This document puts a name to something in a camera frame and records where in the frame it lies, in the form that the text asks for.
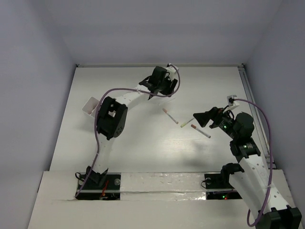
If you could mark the white divided container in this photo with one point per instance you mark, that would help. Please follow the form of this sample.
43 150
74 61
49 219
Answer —
90 107

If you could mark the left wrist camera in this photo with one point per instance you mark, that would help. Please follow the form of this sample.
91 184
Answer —
172 71

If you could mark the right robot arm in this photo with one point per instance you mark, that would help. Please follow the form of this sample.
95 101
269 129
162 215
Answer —
249 176

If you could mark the peach cap marker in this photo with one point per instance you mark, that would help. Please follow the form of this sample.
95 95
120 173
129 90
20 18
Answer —
166 112

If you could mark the white pen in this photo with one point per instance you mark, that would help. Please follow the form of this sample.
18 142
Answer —
166 101

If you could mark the brown cap marker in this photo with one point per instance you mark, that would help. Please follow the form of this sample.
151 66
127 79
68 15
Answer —
200 131

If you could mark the pale yellow cap marker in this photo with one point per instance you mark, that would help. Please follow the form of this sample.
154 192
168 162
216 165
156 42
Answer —
186 123

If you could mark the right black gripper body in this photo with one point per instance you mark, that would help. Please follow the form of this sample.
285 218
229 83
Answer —
223 121

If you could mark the aluminium side rail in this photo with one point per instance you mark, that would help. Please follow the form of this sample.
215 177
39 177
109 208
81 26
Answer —
256 115

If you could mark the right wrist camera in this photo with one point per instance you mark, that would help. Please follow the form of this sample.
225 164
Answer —
232 103

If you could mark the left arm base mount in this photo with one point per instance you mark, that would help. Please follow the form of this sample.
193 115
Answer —
105 186

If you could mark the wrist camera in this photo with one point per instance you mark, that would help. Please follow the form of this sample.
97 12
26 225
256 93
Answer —
172 71
232 103

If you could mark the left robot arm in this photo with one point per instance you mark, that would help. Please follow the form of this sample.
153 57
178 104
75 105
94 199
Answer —
112 109

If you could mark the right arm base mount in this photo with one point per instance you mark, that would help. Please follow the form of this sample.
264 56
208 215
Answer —
217 185

